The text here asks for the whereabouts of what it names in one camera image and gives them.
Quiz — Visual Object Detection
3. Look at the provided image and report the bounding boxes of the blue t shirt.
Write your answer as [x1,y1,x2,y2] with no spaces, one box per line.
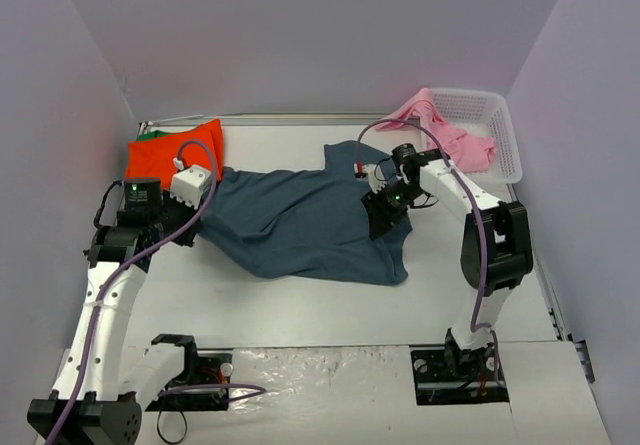
[199,140,412,286]

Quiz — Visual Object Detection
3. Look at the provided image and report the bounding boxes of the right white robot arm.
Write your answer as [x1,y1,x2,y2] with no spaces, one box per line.
[354,144,533,378]

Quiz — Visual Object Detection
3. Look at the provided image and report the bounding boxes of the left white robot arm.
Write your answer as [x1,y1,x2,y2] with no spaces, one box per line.
[27,168,216,444]

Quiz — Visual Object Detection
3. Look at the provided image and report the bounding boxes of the orange folded t shirt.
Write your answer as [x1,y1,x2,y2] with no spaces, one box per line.
[125,119,225,189]

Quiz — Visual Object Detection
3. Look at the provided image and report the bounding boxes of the green folded t shirt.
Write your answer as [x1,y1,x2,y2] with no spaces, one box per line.
[136,130,168,142]

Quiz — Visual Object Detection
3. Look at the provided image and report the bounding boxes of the pink t shirt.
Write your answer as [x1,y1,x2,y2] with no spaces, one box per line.
[376,88,497,173]

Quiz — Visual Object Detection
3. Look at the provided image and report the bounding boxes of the white plastic basket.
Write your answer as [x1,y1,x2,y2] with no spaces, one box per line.
[431,88,523,185]

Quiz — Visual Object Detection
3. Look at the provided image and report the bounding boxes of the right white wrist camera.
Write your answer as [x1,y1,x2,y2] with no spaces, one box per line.
[353,162,397,195]

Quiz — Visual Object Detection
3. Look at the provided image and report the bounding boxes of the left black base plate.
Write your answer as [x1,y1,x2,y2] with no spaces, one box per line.
[146,350,233,412]

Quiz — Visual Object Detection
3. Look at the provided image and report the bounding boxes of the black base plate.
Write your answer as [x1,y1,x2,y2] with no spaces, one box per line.
[146,350,233,412]
[410,347,509,406]

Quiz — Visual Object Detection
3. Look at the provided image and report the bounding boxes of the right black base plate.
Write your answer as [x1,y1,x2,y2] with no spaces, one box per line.
[410,347,509,406]

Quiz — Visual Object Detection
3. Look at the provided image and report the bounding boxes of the thin black cable loop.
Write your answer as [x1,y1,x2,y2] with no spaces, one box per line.
[155,407,189,442]

